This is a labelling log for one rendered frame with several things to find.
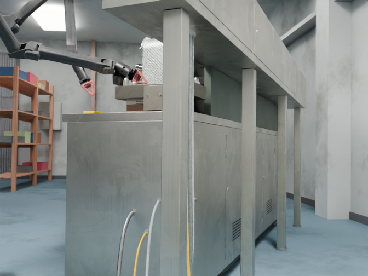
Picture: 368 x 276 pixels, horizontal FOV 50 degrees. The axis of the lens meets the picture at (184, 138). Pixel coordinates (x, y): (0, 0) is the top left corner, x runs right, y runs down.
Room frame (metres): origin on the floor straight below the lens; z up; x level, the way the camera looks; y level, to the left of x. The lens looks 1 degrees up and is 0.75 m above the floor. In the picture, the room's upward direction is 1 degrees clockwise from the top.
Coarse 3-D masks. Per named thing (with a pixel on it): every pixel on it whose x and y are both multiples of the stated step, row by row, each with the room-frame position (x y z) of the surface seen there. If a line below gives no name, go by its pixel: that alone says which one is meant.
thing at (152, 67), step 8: (152, 56) 2.00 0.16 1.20; (160, 56) 1.98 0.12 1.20; (144, 64) 2.02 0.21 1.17; (152, 64) 2.00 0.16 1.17; (160, 64) 1.98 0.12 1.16; (144, 72) 2.02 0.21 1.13; (152, 72) 2.00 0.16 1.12; (160, 72) 1.98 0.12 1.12; (144, 80) 2.02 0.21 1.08; (152, 80) 2.00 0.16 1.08; (160, 80) 1.98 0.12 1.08
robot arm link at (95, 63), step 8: (40, 48) 1.95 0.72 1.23; (48, 48) 1.97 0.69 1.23; (32, 56) 1.93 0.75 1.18; (40, 56) 1.96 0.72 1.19; (48, 56) 1.97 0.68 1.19; (56, 56) 1.98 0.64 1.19; (64, 56) 1.98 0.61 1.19; (72, 56) 1.99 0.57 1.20; (80, 56) 2.01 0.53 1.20; (88, 56) 2.03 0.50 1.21; (72, 64) 2.01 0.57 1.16; (80, 64) 2.02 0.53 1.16; (88, 64) 2.02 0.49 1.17; (96, 64) 2.01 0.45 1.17; (104, 64) 2.02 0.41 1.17; (112, 64) 2.07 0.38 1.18
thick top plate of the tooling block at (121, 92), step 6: (144, 84) 1.80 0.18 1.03; (150, 84) 1.78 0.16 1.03; (156, 84) 1.77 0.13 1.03; (162, 84) 1.76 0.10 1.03; (198, 84) 1.75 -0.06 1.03; (120, 90) 1.84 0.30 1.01; (126, 90) 1.83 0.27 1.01; (132, 90) 1.82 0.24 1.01; (138, 90) 1.81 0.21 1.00; (198, 90) 1.75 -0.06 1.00; (204, 90) 1.82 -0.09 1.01; (120, 96) 1.84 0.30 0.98; (126, 96) 1.83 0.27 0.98; (132, 96) 1.82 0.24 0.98; (138, 96) 1.81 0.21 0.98; (198, 96) 1.75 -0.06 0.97; (204, 96) 1.83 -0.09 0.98
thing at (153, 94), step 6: (144, 90) 1.77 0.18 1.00; (150, 90) 1.76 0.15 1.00; (156, 90) 1.75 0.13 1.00; (162, 90) 1.74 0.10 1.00; (144, 96) 1.77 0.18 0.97; (150, 96) 1.76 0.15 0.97; (156, 96) 1.75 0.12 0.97; (144, 102) 1.77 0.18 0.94; (150, 102) 1.76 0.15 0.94; (156, 102) 1.75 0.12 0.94; (144, 108) 1.77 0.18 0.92; (150, 108) 1.76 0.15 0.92; (156, 108) 1.75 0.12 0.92
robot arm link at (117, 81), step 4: (112, 60) 2.08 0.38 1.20; (104, 68) 2.02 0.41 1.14; (108, 68) 2.02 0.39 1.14; (112, 68) 2.03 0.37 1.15; (104, 72) 2.03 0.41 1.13; (108, 72) 2.03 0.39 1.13; (112, 72) 2.04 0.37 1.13; (112, 76) 2.08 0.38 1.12; (116, 76) 2.09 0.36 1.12; (124, 76) 2.10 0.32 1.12; (116, 80) 2.11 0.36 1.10; (120, 80) 2.10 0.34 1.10; (116, 84) 2.12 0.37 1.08; (120, 84) 2.11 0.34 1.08
